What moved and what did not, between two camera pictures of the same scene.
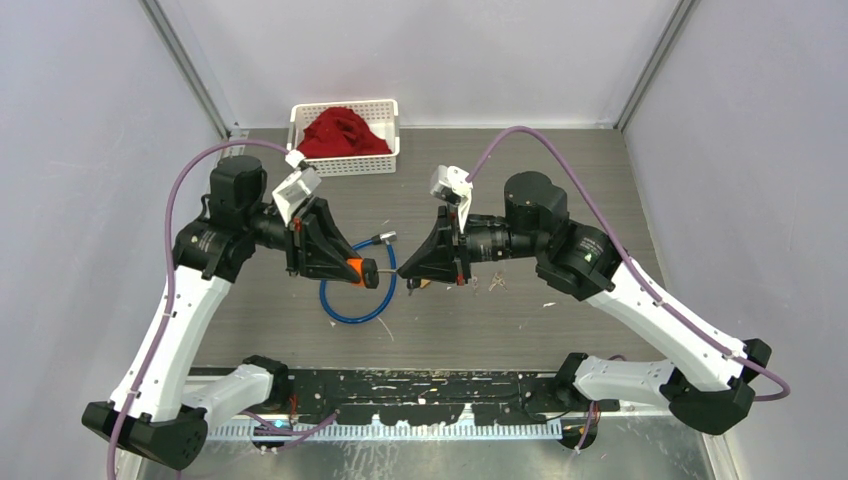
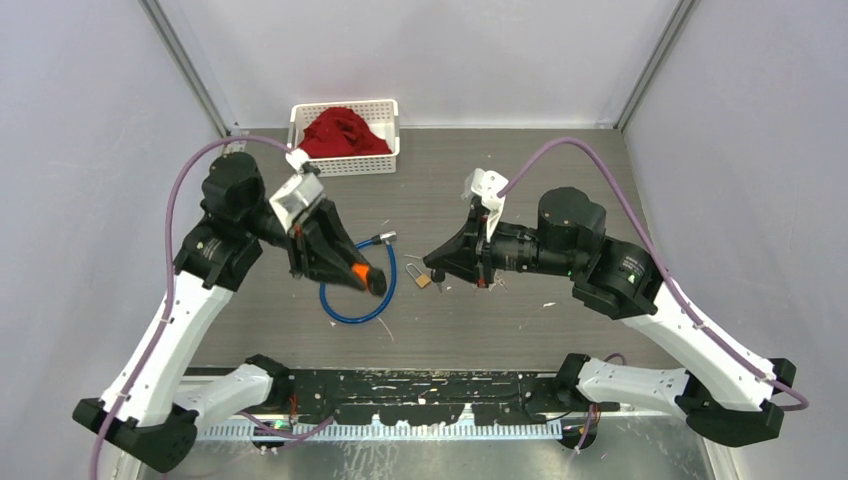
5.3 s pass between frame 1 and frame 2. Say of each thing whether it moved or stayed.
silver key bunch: stayed
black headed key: moved
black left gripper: stayed
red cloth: stayed
